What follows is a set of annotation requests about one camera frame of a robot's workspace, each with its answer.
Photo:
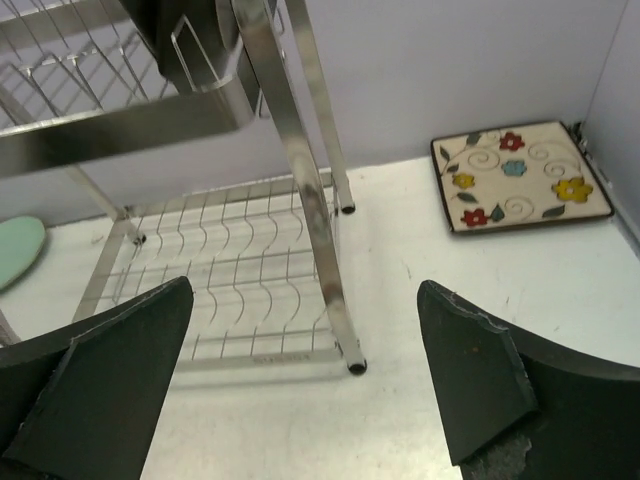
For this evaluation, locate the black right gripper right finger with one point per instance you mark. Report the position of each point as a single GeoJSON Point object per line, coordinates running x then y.
{"type": "Point", "coordinates": [515, 405]}

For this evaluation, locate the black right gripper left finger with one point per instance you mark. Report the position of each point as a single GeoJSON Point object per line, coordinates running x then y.
{"type": "Point", "coordinates": [83, 401]}

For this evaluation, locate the black floral plate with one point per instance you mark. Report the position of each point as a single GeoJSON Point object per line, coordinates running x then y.
{"type": "Point", "coordinates": [196, 43]}

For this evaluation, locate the stainless steel dish rack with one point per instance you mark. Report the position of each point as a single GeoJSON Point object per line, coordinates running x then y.
{"type": "Point", "coordinates": [239, 195]}

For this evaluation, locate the mint green round plate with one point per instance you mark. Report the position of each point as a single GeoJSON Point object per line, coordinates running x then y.
{"type": "Point", "coordinates": [22, 240]}

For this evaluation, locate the cream floral square plate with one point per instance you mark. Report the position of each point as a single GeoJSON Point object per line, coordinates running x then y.
{"type": "Point", "coordinates": [516, 177]}

